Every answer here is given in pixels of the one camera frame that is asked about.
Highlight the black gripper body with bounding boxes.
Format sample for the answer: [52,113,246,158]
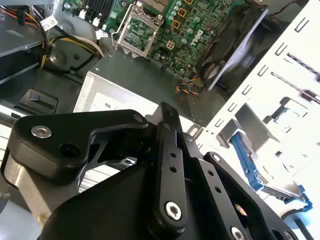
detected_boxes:
[39,162,232,240]

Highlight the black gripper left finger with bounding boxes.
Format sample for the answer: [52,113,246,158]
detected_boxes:
[1,101,189,235]

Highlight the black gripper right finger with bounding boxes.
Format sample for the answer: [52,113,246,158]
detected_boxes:
[174,111,301,240]

